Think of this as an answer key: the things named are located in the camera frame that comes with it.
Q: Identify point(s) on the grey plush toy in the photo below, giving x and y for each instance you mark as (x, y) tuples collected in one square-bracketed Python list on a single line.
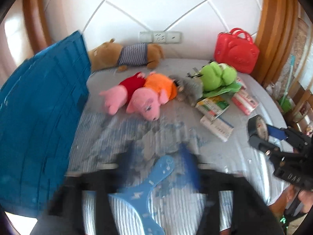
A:
[(188, 89)]

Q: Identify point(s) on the white blue medicine box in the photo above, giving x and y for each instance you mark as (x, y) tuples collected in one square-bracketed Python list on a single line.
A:
[(219, 127)]

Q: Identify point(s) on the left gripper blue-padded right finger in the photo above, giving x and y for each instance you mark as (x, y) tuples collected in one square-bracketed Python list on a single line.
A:
[(248, 212)]

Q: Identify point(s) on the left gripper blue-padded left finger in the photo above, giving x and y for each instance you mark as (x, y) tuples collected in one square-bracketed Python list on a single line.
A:
[(67, 203)]

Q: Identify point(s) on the blue plastic storage crate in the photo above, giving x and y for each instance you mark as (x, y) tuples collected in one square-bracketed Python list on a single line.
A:
[(41, 105)]

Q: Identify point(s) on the brown bear plush striped shirt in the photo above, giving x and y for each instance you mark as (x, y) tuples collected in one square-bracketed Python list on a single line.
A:
[(111, 54)]

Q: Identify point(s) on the small pink white box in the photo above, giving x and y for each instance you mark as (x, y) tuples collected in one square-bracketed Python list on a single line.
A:
[(241, 83)]

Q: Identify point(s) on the pink pig plush orange dress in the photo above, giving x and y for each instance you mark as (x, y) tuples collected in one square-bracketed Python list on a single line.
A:
[(158, 89)]

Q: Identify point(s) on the wooden chair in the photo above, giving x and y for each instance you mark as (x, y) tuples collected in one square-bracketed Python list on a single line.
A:
[(300, 116)]

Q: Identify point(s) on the pink white medicine box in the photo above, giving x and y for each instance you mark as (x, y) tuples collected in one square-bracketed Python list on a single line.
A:
[(244, 101)]

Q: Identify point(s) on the green frog plush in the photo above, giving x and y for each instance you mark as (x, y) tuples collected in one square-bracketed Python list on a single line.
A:
[(217, 79)]

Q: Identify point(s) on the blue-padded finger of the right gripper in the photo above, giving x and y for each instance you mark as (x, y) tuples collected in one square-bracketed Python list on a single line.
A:
[(278, 133), (262, 145)]

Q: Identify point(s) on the red plastic toy case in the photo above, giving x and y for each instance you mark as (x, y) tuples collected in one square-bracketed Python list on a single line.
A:
[(237, 49)]

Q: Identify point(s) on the teal broom handle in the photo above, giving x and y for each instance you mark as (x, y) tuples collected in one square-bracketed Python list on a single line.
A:
[(292, 62)]

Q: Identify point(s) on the pink pig plush red dress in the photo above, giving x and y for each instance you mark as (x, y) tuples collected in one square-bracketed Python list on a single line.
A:
[(119, 95)]

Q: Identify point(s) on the green yellow medicine box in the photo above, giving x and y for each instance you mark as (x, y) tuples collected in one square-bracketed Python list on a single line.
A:
[(212, 107)]

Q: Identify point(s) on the black tape roll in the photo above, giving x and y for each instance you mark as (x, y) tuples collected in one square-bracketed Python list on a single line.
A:
[(257, 126)]

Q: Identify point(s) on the white wall socket panel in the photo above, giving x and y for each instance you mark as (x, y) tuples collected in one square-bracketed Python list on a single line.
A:
[(161, 37)]

